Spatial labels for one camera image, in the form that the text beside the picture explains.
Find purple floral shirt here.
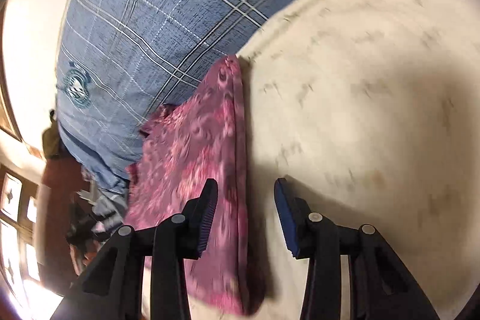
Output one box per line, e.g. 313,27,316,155
124,56,258,315

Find dark olive cloth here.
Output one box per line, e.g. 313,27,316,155
41,110,70,160

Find wooden framed window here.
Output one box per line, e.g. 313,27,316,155
1,165,40,288

